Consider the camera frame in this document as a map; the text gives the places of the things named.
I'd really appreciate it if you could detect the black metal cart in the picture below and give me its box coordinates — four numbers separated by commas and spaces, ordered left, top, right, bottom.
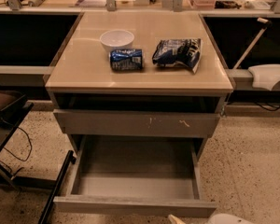
0, 86, 34, 189

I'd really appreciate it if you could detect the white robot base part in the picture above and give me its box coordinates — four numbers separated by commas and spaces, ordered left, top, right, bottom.
248, 64, 280, 91

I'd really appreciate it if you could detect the white ceramic bowl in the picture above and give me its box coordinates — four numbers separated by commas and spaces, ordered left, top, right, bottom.
100, 30, 134, 52

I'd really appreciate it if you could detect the black cable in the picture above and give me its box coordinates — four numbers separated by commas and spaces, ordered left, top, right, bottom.
0, 109, 34, 175

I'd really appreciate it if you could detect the beige top drawer cabinet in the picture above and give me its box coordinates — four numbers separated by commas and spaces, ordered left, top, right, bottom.
46, 10, 232, 151

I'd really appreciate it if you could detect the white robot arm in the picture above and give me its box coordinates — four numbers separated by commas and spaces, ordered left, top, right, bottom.
168, 214, 253, 224

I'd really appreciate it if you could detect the black bar on floor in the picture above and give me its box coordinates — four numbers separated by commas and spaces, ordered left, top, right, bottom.
38, 150, 76, 224

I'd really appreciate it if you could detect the grey top drawer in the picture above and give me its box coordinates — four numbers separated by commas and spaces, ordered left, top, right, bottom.
54, 109, 219, 138

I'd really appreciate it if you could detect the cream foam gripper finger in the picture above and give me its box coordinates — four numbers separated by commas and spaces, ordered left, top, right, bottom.
168, 215, 186, 224

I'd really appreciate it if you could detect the blue chip bag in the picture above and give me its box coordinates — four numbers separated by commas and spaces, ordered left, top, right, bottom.
152, 38, 202, 73

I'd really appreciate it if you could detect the blue soda can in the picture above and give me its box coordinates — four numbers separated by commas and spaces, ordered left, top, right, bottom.
109, 49, 143, 71

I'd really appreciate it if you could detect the grey drawer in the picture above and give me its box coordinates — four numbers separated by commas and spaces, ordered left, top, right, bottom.
54, 135, 217, 218
54, 109, 219, 138

